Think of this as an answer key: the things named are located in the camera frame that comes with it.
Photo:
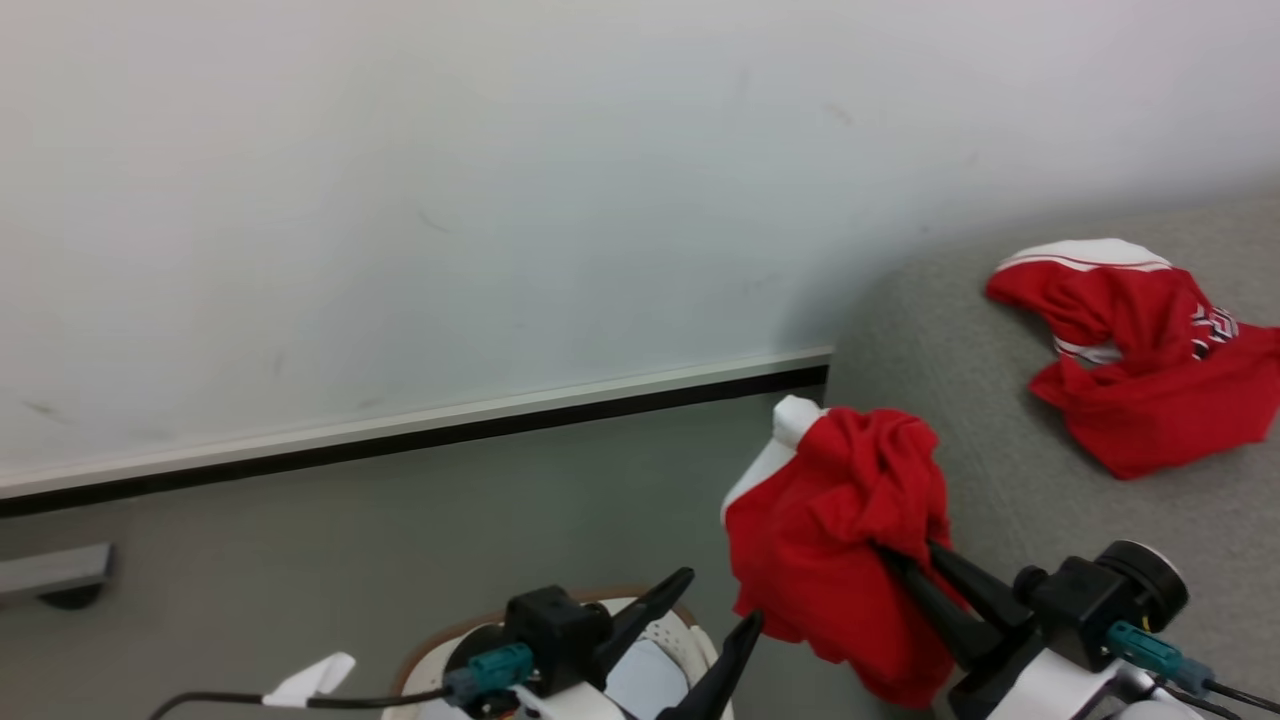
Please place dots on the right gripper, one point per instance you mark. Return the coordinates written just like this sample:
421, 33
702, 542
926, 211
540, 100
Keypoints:
1040, 680

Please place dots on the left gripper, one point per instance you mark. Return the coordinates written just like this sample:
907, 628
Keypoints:
575, 705

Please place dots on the red garment with white part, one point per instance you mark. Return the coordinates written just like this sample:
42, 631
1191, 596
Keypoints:
830, 540

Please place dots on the red and white striped jersey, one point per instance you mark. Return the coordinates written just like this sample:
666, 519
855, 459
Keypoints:
1150, 420

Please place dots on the white basket with wooden rim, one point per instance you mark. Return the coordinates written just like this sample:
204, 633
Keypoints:
682, 632

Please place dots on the pale white garment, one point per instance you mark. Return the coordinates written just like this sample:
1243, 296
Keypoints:
635, 688

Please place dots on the grey fabric sofa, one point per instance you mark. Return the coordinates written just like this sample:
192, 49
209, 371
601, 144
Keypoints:
1000, 450

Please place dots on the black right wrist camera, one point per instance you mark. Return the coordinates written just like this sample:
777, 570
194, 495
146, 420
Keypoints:
1075, 605

